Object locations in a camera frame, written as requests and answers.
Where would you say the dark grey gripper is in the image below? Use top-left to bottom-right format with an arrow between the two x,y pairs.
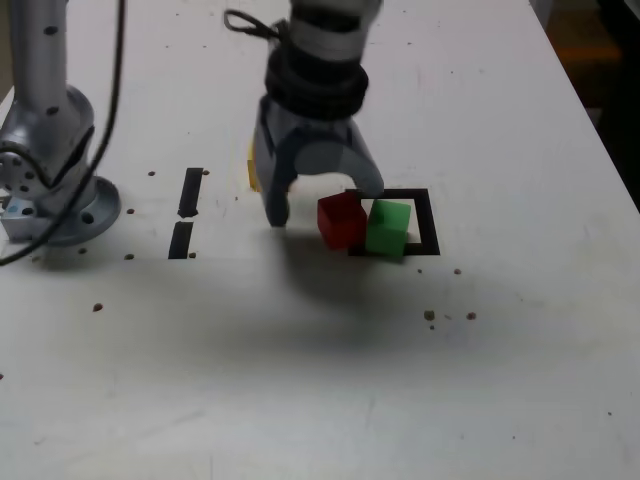
252,96 -> 386,228

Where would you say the yellow cube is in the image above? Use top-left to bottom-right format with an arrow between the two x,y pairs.
246,141 -> 263,193

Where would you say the red cube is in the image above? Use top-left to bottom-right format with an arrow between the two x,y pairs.
316,191 -> 369,251

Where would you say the green cube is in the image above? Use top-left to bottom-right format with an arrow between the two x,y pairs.
364,198 -> 413,263

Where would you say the black tape square outline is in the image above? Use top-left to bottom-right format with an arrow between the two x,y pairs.
345,187 -> 442,258

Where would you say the black tape strip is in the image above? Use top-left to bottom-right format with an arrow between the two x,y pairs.
167,166 -> 205,261

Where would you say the black looped cable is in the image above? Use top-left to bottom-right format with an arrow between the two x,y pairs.
223,8 -> 289,41

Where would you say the long black cable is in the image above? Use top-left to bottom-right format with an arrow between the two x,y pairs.
0,0 -> 127,267

